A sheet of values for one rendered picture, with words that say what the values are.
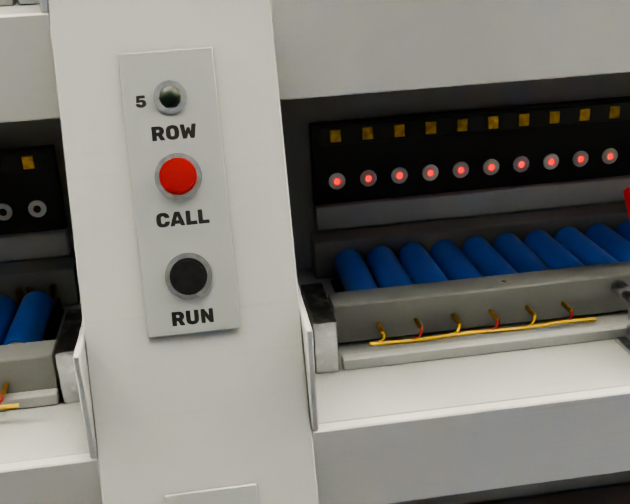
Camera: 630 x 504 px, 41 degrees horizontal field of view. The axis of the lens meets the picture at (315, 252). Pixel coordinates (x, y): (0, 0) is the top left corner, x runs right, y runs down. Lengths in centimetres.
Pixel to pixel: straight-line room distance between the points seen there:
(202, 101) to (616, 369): 24
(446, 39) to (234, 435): 20
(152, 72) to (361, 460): 20
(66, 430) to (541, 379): 23
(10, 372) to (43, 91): 14
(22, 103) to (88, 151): 4
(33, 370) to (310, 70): 19
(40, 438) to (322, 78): 21
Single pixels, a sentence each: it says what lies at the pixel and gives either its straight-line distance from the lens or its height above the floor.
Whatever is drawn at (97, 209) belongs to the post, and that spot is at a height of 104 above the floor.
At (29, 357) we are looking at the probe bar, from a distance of 43.
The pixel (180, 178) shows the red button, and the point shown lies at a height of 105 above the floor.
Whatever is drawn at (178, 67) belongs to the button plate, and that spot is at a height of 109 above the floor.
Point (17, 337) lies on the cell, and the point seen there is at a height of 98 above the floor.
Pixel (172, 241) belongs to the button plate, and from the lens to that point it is 37.
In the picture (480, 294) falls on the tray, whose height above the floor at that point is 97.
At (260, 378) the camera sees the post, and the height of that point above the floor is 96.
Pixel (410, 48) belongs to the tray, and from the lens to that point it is 40.
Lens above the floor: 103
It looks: 3 degrees down
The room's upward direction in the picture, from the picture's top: 5 degrees counter-clockwise
